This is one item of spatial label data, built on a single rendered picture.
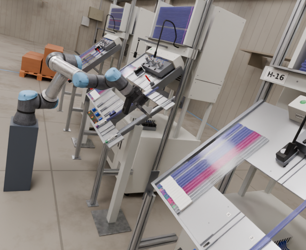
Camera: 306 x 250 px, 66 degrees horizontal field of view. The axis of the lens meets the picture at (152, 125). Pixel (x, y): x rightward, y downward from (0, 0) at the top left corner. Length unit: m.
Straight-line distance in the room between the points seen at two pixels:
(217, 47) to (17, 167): 1.80
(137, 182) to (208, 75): 1.11
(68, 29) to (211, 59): 11.75
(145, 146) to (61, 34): 11.76
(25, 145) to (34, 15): 11.59
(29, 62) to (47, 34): 7.79
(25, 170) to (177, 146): 1.25
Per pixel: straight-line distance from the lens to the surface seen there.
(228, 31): 2.11
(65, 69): 1.39
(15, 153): 1.98
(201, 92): 2.06
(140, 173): 2.11
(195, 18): 1.87
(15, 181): 2.11
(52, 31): 13.36
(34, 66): 5.64
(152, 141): 1.98
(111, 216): 1.90
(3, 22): 13.36
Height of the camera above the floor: 1.31
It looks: 18 degrees down
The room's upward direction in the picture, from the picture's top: 17 degrees clockwise
